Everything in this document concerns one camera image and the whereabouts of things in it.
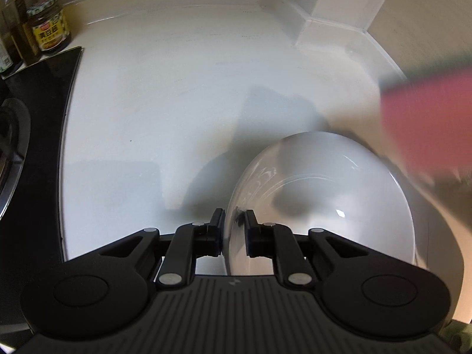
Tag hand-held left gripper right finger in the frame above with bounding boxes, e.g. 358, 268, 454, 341
245, 209, 370, 288

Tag stove burner grate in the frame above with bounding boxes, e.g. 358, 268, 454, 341
0, 98, 32, 219

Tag yellow label jar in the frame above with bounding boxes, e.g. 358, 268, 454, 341
27, 0, 72, 53

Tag green cloth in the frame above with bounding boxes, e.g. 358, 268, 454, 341
442, 319, 472, 354

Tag white bowl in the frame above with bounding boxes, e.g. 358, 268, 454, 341
225, 132, 416, 277

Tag black glass gas stove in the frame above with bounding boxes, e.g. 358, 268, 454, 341
0, 46, 83, 336

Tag pink and green sponge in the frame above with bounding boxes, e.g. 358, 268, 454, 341
379, 57, 472, 179

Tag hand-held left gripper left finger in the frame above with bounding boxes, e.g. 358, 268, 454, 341
99, 208, 226, 289

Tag dark bottle black cap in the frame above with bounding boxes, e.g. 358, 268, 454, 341
0, 0, 42, 66

